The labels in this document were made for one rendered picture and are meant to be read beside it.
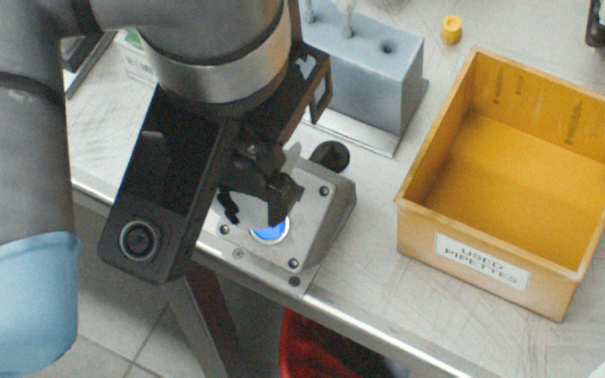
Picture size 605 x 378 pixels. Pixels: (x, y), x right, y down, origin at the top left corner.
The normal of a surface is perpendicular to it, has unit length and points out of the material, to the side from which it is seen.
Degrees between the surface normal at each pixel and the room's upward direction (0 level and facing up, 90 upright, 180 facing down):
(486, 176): 0
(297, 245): 30
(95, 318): 0
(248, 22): 90
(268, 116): 0
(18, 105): 40
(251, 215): 90
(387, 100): 90
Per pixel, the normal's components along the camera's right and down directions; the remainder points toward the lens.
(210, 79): -0.04, 0.91
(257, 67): 0.55, 0.76
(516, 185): -0.05, -0.40
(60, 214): 0.91, -0.27
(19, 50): 0.66, -0.37
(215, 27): 0.25, 0.88
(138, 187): -0.28, 0.04
